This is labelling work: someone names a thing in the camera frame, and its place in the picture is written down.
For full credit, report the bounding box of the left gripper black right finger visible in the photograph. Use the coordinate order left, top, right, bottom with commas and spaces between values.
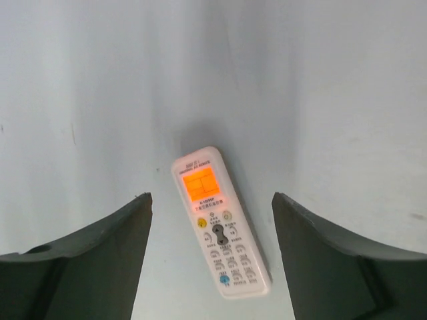
272, 193, 426, 319

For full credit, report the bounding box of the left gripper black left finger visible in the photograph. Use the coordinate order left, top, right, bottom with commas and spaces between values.
1, 193, 153, 319

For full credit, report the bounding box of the white remote control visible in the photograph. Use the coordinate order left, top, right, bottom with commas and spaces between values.
171, 146, 272, 299

